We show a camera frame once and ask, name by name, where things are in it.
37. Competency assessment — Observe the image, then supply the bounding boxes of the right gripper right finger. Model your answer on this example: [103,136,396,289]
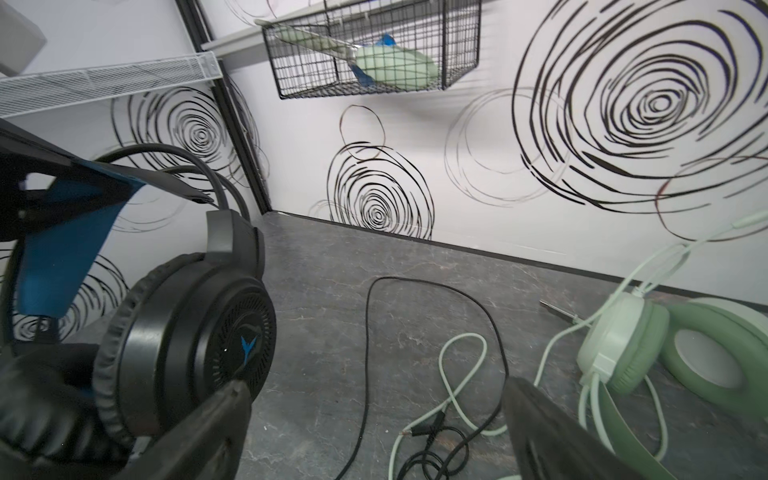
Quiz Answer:
[502,377,630,479]

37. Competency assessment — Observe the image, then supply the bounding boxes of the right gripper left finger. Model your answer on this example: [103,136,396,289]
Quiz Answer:
[116,380,252,480]

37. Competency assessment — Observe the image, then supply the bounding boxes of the black gaming headphones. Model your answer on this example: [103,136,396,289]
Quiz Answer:
[1,122,277,479]

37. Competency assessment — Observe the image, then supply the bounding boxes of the mint green headphones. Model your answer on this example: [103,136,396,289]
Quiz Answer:
[577,293,767,479]

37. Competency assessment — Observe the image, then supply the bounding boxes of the green brush in basket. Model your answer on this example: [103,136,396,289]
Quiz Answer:
[254,19,441,91]

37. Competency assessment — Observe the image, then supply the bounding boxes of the blue tool in basket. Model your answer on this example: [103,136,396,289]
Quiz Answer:
[347,33,397,88]

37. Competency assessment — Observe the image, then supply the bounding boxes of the white mesh wall shelf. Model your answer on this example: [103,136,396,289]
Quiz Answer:
[1,52,223,119]

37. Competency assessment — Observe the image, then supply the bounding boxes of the black wire wall basket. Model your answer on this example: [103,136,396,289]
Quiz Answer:
[257,1,482,99]

